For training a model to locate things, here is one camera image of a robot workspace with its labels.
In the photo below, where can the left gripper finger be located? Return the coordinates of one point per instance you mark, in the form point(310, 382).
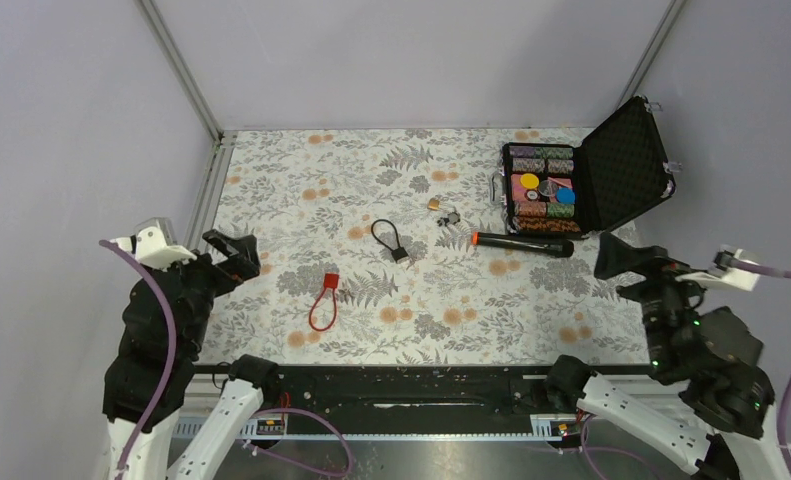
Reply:
point(244, 247)
point(240, 269)

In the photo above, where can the blue poker chip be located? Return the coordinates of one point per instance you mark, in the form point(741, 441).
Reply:
point(566, 196)

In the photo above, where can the yellow poker chip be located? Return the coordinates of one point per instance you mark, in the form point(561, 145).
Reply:
point(529, 181)

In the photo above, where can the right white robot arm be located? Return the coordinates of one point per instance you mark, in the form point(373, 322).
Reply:
point(740, 431)

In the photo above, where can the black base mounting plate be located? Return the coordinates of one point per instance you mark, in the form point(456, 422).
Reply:
point(400, 403)

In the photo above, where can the red padlock with keys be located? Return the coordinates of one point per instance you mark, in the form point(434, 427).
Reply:
point(323, 313)

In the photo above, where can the black poker chip case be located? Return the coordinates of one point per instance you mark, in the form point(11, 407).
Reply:
point(618, 172)

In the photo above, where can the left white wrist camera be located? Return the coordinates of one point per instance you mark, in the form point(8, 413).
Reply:
point(154, 245)

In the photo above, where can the black cable lock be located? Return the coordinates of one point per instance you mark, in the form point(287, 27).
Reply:
point(386, 234)

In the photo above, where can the floral tablecloth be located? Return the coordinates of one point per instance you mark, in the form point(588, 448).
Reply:
point(310, 197)

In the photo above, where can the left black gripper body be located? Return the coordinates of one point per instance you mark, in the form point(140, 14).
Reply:
point(206, 279)

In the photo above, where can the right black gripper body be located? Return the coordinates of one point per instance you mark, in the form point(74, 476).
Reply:
point(662, 295)

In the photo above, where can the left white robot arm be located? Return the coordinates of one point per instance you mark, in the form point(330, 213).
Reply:
point(165, 324)

